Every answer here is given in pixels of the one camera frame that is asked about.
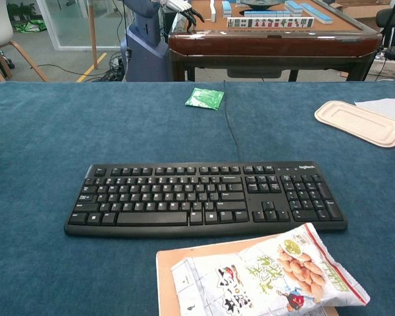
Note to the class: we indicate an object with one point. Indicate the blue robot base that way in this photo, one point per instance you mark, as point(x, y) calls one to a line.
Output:
point(145, 49)

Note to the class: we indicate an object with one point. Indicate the black keyboard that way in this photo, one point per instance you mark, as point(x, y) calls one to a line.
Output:
point(151, 219)

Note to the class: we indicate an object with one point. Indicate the green foil packet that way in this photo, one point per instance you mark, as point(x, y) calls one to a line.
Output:
point(205, 98)

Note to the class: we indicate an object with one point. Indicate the brown spiral notebook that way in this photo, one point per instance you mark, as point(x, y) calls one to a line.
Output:
point(171, 253)

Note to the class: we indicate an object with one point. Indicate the brown mahjong table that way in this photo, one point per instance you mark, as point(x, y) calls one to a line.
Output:
point(266, 41)

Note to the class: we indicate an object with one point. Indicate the white snack bag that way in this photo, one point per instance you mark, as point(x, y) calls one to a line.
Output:
point(266, 279)

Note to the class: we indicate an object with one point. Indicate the blue velvet tablecloth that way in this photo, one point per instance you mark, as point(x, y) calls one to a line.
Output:
point(52, 131)

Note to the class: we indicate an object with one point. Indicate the upright mahjong tile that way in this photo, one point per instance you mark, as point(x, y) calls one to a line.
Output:
point(213, 10)

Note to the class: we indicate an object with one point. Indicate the blue mahjong tile stack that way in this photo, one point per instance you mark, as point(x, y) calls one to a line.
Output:
point(226, 8)

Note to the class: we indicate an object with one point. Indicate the face-up mahjong tile row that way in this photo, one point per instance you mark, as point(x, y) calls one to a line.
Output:
point(270, 22)

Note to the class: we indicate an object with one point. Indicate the background robot hand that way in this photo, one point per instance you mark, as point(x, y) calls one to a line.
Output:
point(176, 5)

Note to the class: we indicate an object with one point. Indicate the wooden pole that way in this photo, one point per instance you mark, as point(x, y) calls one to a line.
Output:
point(92, 33)

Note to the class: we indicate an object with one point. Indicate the beige pulp tray lid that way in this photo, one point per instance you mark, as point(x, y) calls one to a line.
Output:
point(358, 123)

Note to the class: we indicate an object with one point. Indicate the dark mahjong dice dome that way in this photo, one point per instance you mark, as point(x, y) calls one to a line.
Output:
point(260, 3)

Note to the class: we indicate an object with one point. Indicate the white paper sheet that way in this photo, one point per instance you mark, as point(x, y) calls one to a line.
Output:
point(391, 107)

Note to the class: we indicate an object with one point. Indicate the white plastic basket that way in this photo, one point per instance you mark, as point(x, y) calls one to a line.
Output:
point(386, 69)

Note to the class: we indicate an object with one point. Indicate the green bag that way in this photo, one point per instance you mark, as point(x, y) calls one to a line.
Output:
point(29, 26)

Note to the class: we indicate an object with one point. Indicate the green potted plant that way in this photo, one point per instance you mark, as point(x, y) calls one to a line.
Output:
point(19, 10)

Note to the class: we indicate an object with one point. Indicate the blue mahjong tile wall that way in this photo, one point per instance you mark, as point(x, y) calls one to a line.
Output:
point(293, 6)
point(316, 13)
point(266, 14)

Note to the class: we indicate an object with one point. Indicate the glass door white frame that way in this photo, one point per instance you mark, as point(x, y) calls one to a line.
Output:
point(47, 19)

